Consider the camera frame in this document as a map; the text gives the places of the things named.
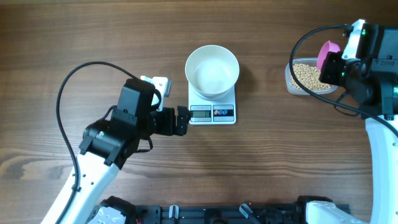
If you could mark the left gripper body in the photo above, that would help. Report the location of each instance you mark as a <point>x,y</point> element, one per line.
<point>163,122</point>

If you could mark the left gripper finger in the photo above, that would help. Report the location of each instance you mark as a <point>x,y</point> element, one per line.
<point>184,114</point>
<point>181,127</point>

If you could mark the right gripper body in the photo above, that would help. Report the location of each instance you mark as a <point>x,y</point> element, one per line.
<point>354,70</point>

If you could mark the pink plastic measuring scoop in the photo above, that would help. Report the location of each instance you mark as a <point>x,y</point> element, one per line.
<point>327,47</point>

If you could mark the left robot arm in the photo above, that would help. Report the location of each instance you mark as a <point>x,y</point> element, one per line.
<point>111,140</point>

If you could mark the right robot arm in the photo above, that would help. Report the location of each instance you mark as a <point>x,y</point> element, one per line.
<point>367,70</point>

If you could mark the white digital kitchen scale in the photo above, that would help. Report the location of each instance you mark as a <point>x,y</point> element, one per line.
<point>212,111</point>

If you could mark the white bowl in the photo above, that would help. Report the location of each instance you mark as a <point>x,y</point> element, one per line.
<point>212,70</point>

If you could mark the soybeans in container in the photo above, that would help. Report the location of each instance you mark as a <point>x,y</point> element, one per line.
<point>309,77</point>

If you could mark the clear plastic container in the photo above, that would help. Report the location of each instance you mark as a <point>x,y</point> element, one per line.
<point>293,88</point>

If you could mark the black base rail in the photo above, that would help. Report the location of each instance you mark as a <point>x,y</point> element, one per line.
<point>174,214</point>

